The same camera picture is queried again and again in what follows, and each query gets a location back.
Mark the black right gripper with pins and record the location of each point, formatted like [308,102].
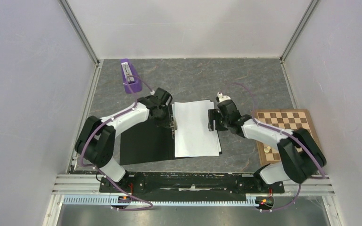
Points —
[214,114]

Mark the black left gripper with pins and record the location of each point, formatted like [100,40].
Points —
[166,108]

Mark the white paper sheets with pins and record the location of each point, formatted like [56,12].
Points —
[192,135]

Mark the black folder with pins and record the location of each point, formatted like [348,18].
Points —
[146,142]

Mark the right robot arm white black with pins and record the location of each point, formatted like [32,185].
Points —
[300,156]

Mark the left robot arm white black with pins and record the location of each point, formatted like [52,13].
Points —
[96,141]

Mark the purple metronome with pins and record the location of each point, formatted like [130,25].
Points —
[131,79]

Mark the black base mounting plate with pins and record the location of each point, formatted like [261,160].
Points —
[187,184]

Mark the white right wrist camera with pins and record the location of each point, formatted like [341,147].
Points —
[222,97]

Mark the aluminium frame rail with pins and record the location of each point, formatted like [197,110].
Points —
[86,189]

